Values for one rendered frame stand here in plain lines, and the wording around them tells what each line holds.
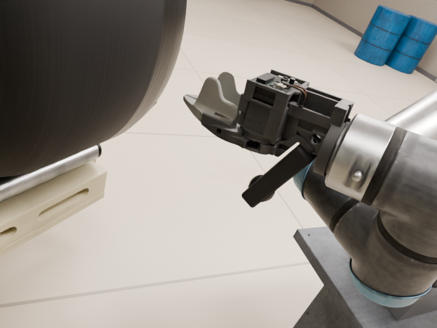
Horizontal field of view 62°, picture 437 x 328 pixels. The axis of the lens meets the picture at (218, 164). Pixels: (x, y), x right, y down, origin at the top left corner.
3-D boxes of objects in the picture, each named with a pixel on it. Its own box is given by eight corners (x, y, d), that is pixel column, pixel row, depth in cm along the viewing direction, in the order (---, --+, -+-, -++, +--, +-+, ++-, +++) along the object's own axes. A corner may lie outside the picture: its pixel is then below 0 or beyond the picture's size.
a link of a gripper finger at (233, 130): (216, 105, 48) (274, 129, 45) (213, 116, 49) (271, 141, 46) (196, 114, 44) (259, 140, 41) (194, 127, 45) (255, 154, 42)
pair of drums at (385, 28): (419, 76, 669) (449, 28, 620) (372, 68, 615) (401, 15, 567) (391, 59, 720) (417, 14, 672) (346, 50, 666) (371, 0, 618)
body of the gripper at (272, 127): (268, 67, 46) (361, 99, 42) (252, 127, 51) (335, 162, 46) (240, 77, 40) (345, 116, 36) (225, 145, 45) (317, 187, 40)
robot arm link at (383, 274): (373, 233, 55) (407, 174, 47) (433, 300, 48) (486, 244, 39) (322, 252, 52) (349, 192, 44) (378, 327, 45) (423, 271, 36)
